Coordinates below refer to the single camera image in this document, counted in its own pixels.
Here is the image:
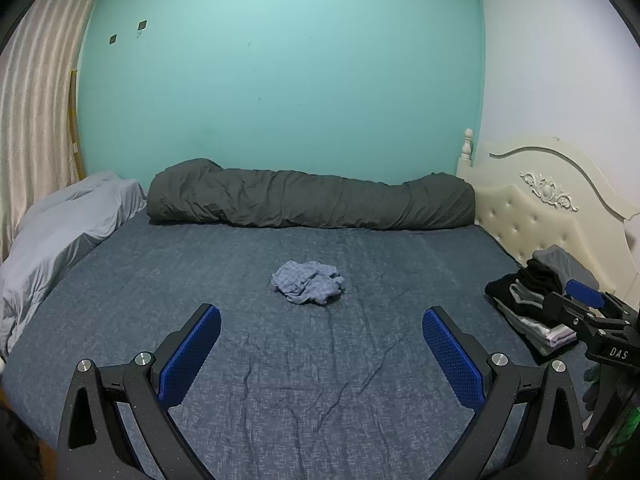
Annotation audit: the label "beige striped curtain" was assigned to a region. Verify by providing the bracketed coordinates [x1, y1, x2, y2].
[0, 0, 113, 266]

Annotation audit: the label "light blue checked shorts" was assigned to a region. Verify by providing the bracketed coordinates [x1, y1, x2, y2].
[270, 260, 346, 306]

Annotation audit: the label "light grey blanket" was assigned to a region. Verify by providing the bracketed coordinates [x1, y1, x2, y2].
[0, 171, 148, 361]

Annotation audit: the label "bed with blue-grey sheet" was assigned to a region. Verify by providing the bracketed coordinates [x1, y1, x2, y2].
[0, 210, 601, 480]

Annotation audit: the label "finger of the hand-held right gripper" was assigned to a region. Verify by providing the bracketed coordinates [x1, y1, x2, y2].
[565, 280, 633, 317]
[542, 291, 601, 335]

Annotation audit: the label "cream tufted headboard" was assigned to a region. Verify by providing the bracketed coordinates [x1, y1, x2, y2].
[456, 128, 640, 311]

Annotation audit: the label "person's right hand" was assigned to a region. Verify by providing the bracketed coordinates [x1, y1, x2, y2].
[581, 362, 608, 413]

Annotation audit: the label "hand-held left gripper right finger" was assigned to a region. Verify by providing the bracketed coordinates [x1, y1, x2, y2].
[421, 306, 591, 480]

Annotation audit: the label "dark grey rolled duvet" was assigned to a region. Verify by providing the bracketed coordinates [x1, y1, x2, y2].
[146, 158, 476, 231]

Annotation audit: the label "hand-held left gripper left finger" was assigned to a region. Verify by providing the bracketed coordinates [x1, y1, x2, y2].
[56, 303, 222, 480]

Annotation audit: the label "stack of folded clothes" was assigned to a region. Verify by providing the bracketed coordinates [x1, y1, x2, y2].
[484, 245, 601, 366]

